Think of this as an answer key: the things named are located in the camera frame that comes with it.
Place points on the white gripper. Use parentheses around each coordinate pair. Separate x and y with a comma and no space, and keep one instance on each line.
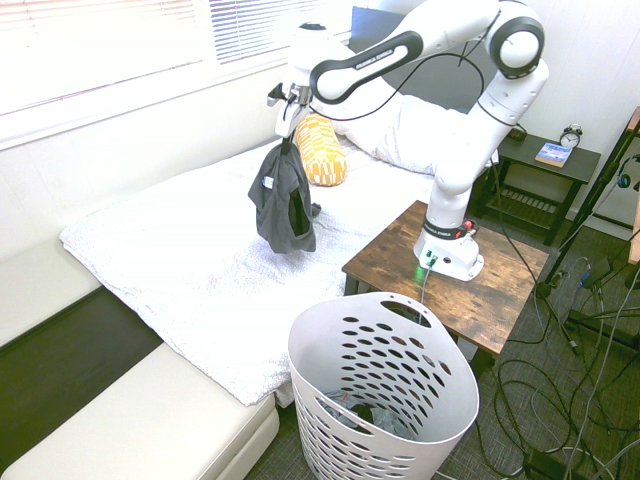
(289,120)

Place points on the grey fleece garment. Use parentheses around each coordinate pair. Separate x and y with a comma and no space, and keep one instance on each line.
(280,215)

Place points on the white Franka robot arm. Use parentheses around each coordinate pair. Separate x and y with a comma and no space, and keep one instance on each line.
(450,200)

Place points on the clothes pile inside basket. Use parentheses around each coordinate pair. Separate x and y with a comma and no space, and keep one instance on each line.
(380,420)

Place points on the white perforated laundry basket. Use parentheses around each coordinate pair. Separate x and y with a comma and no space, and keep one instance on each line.
(450,400)

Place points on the yellow patterned bolster pillow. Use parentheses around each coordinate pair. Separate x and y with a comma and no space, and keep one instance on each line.
(325,160)

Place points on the large white pillow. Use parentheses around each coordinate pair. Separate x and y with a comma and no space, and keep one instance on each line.
(400,140)

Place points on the white slatted window blind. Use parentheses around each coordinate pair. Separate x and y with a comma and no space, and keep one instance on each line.
(275,30)
(100,45)

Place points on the white circle-patterned bedspread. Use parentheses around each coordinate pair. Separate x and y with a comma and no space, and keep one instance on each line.
(175,250)

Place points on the grey headboard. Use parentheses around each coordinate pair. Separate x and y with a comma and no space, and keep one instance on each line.
(450,92)

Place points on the small dark box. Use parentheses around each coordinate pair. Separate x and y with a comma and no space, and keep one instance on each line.
(515,134)

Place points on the rustic wooden side table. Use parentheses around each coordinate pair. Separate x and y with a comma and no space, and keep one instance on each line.
(500,300)

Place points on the blue paperback book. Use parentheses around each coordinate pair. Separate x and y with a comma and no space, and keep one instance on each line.
(554,154)

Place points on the cream bench cushion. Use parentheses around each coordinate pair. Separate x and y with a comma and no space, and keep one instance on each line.
(150,425)
(45,290)

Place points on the black alarm clock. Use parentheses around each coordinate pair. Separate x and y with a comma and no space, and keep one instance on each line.
(571,137)

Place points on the black nightstand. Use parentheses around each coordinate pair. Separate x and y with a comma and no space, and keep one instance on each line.
(575,160)

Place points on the black teal headphones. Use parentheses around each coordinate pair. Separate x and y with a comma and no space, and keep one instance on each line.
(624,181)

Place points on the light wooden board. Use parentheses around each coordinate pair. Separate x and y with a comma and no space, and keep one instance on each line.
(636,200)

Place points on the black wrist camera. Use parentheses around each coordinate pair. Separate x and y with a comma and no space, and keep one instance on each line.
(274,96)

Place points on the black camera tripod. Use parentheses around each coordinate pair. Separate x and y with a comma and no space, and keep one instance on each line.
(607,170)

